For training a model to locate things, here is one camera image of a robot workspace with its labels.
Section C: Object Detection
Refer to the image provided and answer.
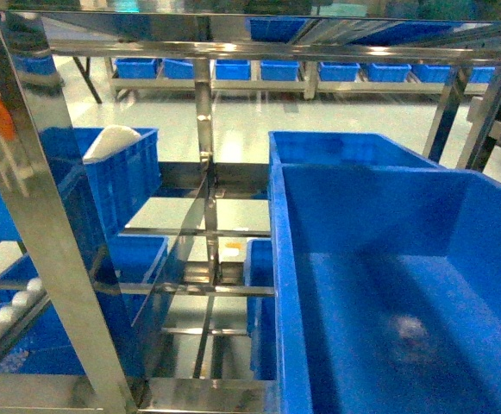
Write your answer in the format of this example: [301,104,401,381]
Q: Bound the blue bin behind front bin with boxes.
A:
[269,131,440,168]

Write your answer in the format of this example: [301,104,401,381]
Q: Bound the white roller row left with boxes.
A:
[0,277,45,340]

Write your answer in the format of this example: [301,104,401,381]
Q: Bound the white object in bin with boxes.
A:
[83,125,142,164]

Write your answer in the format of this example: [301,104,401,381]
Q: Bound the blue bin with white object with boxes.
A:
[41,128,161,238]

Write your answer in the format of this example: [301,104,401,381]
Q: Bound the large blue bin front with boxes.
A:
[269,164,501,413]

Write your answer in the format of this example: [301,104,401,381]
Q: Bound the steel rack frame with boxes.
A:
[0,1,501,413]

